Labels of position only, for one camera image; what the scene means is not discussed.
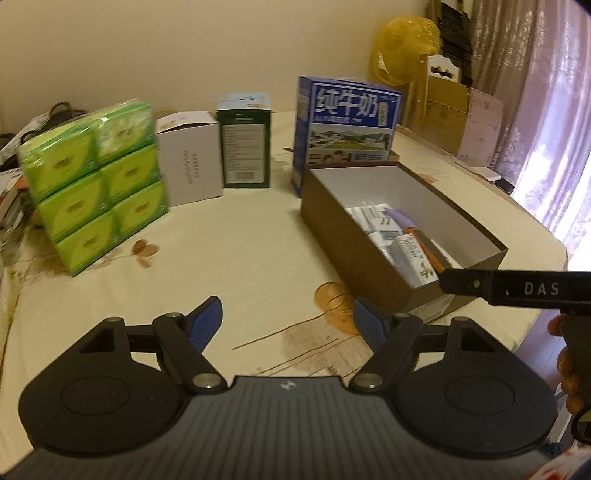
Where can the dark green box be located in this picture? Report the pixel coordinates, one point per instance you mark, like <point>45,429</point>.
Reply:
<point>244,147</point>

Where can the person's right hand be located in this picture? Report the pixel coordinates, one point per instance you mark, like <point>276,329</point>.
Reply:
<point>568,374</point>

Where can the white wifi repeater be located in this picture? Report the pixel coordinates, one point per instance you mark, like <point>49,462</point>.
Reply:
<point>376,221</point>

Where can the white box with gecko print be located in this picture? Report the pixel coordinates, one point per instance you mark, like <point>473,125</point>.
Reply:
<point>413,258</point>

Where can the small black object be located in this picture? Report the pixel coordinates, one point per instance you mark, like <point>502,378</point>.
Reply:
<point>502,185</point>

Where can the white wooden shelf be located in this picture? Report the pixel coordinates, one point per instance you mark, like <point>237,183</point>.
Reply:
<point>441,69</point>

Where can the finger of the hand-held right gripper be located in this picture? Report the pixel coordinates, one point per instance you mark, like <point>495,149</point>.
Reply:
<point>461,280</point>

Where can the purple cylinder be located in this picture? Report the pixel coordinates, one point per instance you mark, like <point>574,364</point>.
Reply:
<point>397,216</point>

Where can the brown shoebox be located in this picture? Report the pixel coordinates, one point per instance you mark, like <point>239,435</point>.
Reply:
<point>351,258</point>

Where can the black slatted rack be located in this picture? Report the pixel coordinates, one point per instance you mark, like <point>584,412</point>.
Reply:
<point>455,32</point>

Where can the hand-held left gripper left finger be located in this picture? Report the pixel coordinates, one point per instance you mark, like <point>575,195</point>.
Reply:
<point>207,321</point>

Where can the yellow plastic bag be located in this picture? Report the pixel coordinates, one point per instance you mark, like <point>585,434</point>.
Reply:
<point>406,46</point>

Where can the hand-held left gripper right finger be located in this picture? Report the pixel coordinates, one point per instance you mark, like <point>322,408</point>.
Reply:
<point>369,323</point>

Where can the blue milk carton box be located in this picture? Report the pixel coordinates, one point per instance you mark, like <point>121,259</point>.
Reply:
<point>351,115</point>

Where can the pink and white cardboard box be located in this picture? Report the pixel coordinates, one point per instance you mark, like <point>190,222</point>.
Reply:
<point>480,129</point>

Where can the pale patterned curtain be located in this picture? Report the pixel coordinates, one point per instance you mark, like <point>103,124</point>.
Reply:
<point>545,115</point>

